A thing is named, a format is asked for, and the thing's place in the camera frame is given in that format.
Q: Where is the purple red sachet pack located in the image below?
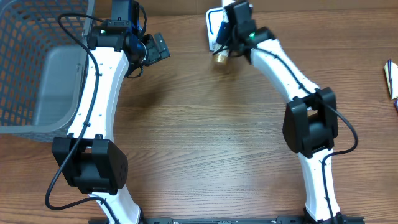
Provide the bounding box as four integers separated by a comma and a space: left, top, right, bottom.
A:
394, 99, 398, 111

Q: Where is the beige snack bag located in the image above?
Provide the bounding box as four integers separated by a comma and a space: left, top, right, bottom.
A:
384, 59, 397, 100

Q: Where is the white barcode scanner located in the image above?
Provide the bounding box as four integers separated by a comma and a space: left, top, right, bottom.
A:
205, 7, 228, 52

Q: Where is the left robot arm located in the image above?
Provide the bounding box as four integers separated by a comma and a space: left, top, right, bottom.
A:
45, 19, 170, 223

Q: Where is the grey plastic mesh basket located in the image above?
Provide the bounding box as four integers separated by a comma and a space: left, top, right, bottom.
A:
1, 0, 95, 142

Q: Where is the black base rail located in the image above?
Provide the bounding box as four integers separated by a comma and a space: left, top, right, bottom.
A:
88, 215, 365, 224

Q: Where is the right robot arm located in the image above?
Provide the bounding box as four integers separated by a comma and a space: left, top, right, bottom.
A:
214, 21, 341, 223

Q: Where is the white gold-capped cream tube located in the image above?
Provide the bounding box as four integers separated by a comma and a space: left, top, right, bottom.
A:
213, 50, 229, 65

